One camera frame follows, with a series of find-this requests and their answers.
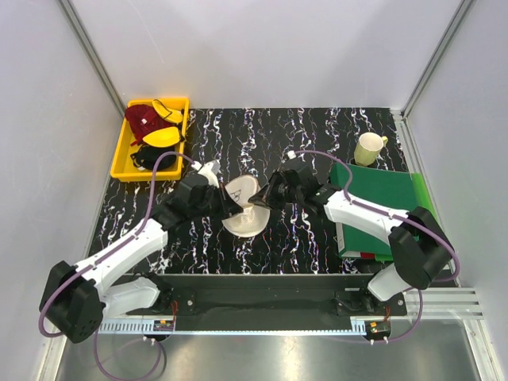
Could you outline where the white mesh laundry bag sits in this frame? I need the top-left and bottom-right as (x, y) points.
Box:
(222, 175), (271, 238)

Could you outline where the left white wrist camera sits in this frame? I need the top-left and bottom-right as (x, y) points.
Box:
(191, 160), (220, 188)

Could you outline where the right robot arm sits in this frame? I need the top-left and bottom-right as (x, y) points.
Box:
(249, 170), (456, 315)

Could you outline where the yellow plastic bin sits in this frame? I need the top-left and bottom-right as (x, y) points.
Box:
(110, 98), (190, 183)

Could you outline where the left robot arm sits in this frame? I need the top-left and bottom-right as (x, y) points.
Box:
(38, 174), (243, 344)

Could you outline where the black bra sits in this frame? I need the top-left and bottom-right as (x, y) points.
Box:
(130, 145), (177, 171)

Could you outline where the bright yellow bra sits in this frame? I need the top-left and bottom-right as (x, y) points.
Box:
(143, 99), (185, 148)

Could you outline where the green ring binder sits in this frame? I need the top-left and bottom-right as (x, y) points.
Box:
(337, 164), (435, 262)

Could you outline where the pale green mug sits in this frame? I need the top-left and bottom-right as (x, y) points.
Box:
(353, 132), (388, 167)

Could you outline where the dark red bra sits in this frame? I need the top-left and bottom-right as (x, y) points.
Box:
(125, 104), (167, 146)

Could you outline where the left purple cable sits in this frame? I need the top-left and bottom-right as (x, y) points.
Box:
(38, 152), (202, 378)

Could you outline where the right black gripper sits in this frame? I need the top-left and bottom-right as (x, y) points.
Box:
(250, 170), (303, 212)

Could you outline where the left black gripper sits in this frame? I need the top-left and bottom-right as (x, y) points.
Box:
(190, 182), (242, 221)

